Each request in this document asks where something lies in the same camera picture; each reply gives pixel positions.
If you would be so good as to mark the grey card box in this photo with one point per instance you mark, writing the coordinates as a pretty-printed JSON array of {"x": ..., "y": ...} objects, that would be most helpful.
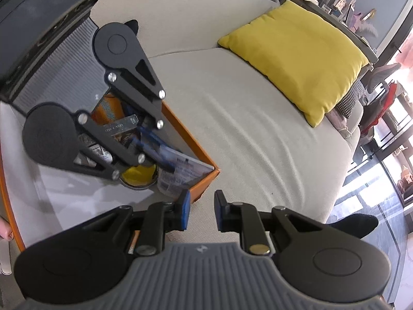
[{"x": 124, "y": 126}]

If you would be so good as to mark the grey office chair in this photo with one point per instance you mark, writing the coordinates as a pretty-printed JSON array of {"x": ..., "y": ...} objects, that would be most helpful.
[{"x": 382, "y": 76}]

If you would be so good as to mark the orange cardboard box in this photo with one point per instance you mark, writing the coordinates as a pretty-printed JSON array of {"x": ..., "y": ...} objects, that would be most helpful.
[{"x": 201, "y": 184}]

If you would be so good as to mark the yellow pillow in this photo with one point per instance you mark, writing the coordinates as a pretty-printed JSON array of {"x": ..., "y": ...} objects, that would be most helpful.
[{"x": 300, "y": 58}]

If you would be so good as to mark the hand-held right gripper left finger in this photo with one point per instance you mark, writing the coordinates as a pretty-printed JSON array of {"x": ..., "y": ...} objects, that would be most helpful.
[{"x": 184, "y": 210}]

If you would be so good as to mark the blue white printed booklet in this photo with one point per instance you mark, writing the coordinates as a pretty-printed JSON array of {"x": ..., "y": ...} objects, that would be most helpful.
[{"x": 185, "y": 171}]

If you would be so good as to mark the houndstooth cushion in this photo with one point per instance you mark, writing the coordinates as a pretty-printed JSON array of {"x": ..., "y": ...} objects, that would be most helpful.
[{"x": 351, "y": 98}]

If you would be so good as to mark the beige sofa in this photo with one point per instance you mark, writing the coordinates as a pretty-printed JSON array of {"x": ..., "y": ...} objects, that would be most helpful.
[{"x": 242, "y": 135}]

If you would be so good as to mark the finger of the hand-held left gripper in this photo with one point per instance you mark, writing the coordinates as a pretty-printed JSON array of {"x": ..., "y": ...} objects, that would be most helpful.
[
  {"x": 109, "y": 142},
  {"x": 142, "y": 84}
]

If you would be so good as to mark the yellow round tin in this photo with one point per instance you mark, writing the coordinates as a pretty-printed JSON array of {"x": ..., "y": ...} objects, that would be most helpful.
[{"x": 137, "y": 174}]

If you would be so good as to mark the red chair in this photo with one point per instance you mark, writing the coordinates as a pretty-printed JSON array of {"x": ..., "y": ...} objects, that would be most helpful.
[{"x": 384, "y": 109}]

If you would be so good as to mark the orange plush toy blue uniform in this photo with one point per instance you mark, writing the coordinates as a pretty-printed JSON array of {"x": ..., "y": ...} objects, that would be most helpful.
[{"x": 108, "y": 109}]

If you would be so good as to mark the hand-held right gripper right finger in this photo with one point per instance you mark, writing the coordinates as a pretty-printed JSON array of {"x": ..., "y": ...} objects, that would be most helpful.
[{"x": 220, "y": 213}]

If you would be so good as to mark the pink cloth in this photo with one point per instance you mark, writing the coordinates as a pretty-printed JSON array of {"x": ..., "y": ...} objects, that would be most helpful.
[{"x": 338, "y": 121}]

